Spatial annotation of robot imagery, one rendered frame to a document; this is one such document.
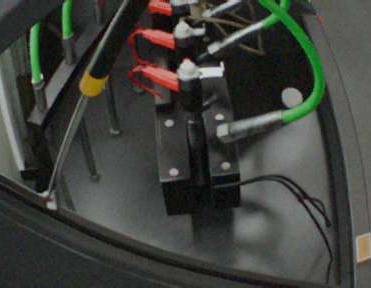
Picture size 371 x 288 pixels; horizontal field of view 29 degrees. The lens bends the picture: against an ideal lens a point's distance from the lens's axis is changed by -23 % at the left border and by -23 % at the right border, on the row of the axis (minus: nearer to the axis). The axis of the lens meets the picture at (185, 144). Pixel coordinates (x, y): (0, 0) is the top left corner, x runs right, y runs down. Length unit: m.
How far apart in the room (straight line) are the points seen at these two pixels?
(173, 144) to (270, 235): 0.21
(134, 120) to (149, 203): 0.16
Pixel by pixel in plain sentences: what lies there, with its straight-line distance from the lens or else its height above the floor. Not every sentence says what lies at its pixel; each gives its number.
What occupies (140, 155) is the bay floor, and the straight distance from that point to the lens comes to 1.37.
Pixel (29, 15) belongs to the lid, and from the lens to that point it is 0.49.
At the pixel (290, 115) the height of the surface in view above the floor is 1.18.
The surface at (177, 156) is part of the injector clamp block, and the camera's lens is 1.17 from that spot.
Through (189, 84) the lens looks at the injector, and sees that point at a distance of 1.07.
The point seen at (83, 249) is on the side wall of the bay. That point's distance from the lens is 0.74.
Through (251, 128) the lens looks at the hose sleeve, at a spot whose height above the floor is 1.15.
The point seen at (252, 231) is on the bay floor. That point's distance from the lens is 1.27.
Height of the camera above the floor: 1.90
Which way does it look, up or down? 51 degrees down
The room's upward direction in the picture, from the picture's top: 8 degrees counter-clockwise
